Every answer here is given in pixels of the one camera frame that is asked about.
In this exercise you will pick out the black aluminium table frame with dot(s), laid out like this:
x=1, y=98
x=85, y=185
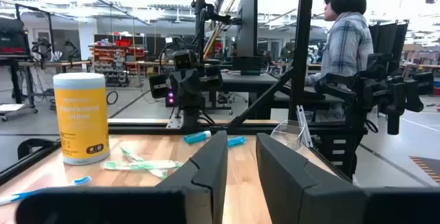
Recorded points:
x=137, y=128

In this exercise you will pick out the storage shelf with red bins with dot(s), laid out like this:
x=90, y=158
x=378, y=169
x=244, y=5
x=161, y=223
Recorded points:
x=113, y=62

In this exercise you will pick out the black monitor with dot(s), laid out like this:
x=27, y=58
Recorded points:
x=248, y=21

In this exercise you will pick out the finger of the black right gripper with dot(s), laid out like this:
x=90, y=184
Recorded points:
x=197, y=88
x=181, y=90

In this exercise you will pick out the person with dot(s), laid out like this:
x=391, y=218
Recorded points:
x=347, y=45

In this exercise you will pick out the blue white toothbrush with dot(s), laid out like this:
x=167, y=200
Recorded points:
x=83, y=180

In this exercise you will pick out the green toothbrush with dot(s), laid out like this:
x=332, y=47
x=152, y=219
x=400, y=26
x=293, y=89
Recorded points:
x=132, y=155
x=144, y=165

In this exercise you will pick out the clear acrylic organizer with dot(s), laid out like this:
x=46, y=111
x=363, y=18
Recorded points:
x=288, y=134

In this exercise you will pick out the black equipment case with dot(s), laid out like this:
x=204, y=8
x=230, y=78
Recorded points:
x=13, y=35

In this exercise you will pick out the striped floor mat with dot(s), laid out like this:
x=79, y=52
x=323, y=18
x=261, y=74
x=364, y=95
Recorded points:
x=429, y=169

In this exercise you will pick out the yellow wipes canister white lid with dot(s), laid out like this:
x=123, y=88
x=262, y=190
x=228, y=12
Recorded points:
x=80, y=121

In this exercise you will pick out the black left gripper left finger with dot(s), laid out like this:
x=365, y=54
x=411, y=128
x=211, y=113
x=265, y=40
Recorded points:
x=206, y=169

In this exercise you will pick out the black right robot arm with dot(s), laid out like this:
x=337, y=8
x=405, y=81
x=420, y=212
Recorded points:
x=201, y=18

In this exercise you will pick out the wooden workbench black legs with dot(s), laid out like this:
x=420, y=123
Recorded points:
x=51, y=63

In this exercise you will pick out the black upright panel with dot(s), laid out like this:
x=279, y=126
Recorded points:
x=388, y=42

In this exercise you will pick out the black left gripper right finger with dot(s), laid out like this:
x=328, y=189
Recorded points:
x=292, y=182

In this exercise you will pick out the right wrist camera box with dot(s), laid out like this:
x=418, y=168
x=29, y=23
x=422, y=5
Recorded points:
x=185, y=59

